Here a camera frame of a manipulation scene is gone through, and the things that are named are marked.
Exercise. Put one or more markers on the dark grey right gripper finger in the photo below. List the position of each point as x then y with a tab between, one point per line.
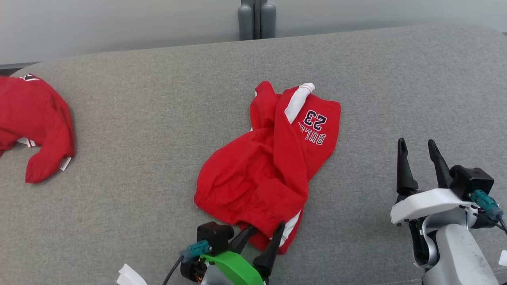
441	170
405	174

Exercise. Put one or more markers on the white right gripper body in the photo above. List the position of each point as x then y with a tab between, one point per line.
427	204

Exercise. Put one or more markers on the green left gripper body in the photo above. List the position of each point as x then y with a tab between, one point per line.
235	269

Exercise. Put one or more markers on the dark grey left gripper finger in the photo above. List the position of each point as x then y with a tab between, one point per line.
271	253
241	238

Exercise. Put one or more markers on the red basketball shorts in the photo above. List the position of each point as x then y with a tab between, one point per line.
253	174

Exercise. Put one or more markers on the red and white basketball jersey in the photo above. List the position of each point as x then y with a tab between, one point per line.
35	118

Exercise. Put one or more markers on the white tag on right arm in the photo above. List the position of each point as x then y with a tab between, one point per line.
503	258

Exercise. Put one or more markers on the white tag on left arm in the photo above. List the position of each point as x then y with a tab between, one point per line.
128	277

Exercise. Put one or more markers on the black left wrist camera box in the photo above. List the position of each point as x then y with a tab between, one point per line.
214	234

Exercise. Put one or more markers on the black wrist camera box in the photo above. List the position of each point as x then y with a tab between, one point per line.
214	234
471	180

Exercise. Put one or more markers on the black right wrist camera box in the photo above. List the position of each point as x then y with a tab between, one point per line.
471	180

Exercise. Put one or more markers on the teal left camera connector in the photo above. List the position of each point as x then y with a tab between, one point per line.
196	249

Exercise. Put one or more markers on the teal camera connector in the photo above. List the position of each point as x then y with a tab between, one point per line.
196	249
488	204

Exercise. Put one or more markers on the teal right camera connector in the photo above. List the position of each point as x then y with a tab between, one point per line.
488	204

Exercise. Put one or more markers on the grey double partition post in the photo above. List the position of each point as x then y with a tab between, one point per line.
257	19

